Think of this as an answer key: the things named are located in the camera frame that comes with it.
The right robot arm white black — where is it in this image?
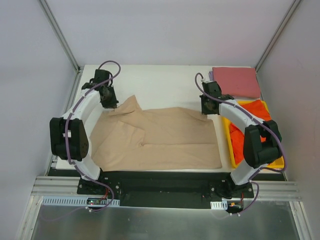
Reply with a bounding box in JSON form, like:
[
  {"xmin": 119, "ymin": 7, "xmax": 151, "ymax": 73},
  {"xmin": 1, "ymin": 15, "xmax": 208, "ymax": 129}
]
[{"xmin": 197, "ymin": 81, "xmax": 283, "ymax": 198}]

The front aluminium rail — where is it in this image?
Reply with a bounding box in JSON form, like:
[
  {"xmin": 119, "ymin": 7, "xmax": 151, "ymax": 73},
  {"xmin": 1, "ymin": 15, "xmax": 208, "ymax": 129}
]
[{"xmin": 31, "ymin": 176, "xmax": 303, "ymax": 202}]

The aluminium frame post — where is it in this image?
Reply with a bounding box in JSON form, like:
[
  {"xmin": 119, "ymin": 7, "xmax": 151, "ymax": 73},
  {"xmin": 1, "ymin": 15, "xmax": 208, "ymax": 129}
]
[
  {"xmin": 254, "ymin": 0, "xmax": 303, "ymax": 73},
  {"xmin": 37, "ymin": 0, "xmax": 81, "ymax": 73}
]

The folded pink t shirt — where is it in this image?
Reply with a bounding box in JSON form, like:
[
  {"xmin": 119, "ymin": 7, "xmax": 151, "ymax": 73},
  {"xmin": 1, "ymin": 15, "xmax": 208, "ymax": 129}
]
[{"xmin": 212, "ymin": 67, "xmax": 261, "ymax": 99}]

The white slotted cable duct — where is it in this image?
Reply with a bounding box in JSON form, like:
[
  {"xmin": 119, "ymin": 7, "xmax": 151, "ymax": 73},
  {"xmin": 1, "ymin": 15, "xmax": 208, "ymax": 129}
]
[{"xmin": 42, "ymin": 196, "xmax": 228, "ymax": 210}]

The orange t shirt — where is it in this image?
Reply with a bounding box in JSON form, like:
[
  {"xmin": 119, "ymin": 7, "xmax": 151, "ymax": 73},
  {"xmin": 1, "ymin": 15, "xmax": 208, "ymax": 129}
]
[{"xmin": 229, "ymin": 100, "xmax": 272, "ymax": 165}]

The yellow plastic tray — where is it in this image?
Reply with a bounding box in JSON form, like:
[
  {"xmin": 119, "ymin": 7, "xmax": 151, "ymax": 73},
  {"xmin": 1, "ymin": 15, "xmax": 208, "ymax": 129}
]
[{"xmin": 222, "ymin": 100, "xmax": 269, "ymax": 169}]

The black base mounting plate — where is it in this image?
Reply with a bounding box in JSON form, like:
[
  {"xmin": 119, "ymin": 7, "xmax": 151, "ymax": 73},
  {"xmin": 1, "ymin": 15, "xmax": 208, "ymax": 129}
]
[{"xmin": 77, "ymin": 171, "xmax": 254, "ymax": 209}]

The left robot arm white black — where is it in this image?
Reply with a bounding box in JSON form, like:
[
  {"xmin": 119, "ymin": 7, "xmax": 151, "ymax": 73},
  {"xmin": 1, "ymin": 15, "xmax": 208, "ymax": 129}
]
[{"xmin": 49, "ymin": 69, "xmax": 119, "ymax": 195}]

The beige t shirt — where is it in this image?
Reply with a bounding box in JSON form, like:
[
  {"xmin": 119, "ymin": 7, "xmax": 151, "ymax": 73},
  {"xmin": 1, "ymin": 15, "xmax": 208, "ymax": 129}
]
[{"xmin": 90, "ymin": 95, "xmax": 222, "ymax": 172}]

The right aluminium frame post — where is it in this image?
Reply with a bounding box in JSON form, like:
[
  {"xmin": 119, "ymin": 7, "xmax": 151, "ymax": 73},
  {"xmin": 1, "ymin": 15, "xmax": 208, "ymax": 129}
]
[{"xmin": 254, "ymin": 0, "xmax": 303, "ymax": 73}]

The left aluminium frame post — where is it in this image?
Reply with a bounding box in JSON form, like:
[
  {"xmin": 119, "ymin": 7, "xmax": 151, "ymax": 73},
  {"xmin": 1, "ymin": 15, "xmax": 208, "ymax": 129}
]
[{"xmin": 37, "ymin": 0, "xmax": 81, "ymax": 73}]

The folded lavender t shirt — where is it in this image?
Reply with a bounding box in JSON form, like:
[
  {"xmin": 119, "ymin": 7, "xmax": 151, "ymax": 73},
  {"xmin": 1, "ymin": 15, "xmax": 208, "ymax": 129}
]
[{"xmin": 208, "ymin": 70, "xmax": 215, "ymax": 82}]

